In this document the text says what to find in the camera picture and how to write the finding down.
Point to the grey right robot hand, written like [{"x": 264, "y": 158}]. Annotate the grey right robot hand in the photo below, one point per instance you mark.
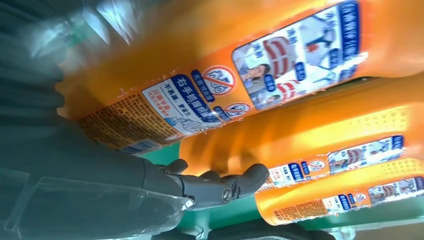
[{"x": 82, "y": 185}]

